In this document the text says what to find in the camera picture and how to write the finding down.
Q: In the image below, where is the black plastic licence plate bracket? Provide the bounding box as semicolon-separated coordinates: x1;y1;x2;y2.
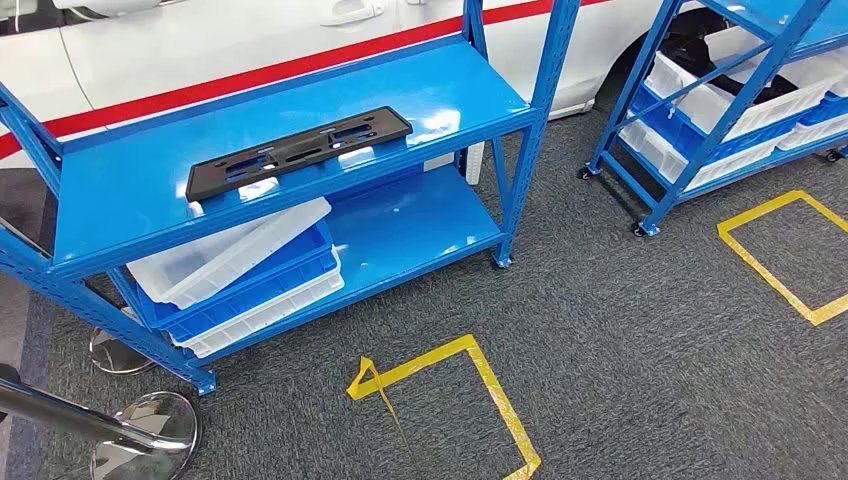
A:
184;105;414;203

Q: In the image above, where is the blue metal shelf rack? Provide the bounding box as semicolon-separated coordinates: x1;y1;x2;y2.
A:
0;0;581;397

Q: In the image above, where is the black plastic part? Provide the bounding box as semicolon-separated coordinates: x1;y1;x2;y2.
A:
661;29;801;105

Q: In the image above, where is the blue wheeled shelf rack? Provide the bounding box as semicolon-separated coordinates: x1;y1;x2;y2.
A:
579;0;848;238

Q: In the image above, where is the blue plastic bin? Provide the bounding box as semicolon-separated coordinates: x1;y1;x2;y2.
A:
629;86;803;164
798;92;848;128
135;221;339;344

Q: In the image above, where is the red barrier belt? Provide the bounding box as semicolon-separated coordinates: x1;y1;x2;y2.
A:
0;0;611;162

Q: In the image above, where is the white car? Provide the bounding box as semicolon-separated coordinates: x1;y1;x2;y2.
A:
0;0;730;170

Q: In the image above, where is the chrome stanchion post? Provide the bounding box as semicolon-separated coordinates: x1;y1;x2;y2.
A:
0;362;199;480
89;307;158;376

